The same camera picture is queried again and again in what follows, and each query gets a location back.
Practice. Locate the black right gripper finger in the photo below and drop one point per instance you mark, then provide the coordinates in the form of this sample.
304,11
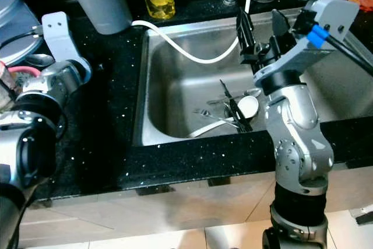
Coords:
249,36
281,32

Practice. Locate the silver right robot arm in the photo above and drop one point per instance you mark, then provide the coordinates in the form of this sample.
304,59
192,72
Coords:
300,144

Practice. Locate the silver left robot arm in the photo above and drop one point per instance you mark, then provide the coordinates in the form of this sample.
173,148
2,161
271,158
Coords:
29,161

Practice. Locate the steel spoon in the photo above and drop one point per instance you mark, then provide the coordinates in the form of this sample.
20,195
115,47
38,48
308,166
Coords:
253,93

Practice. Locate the small white cup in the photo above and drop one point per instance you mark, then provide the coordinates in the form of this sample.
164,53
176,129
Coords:
248,107

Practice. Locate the black knife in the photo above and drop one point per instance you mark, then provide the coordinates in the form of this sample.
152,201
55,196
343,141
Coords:
236,109

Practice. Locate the steel fork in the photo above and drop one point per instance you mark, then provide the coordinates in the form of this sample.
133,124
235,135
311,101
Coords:
210,115

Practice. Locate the stainless steel sink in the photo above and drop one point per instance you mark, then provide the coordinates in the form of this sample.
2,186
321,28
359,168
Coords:
180,91

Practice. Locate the translucent stacked plastic containers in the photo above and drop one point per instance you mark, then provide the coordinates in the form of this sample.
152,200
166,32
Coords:
17,21

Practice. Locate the floral plate with red rim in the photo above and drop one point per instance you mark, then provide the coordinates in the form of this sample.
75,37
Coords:
14,77

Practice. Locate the white plastic spoon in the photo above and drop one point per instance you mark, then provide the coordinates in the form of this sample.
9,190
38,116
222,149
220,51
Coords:
204,129

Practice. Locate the large metal spoon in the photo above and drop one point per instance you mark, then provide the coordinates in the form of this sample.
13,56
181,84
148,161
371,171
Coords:
42,60

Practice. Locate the grey water dispenser jug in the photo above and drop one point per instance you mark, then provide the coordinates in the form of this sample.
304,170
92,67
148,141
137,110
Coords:
102,1

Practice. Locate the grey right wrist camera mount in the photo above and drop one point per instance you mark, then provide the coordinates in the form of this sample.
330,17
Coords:
335,16

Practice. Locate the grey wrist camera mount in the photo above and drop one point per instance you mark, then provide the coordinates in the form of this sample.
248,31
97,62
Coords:
61,36
335,16

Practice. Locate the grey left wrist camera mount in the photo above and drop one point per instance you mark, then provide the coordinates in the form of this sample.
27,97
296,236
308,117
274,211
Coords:
61,36

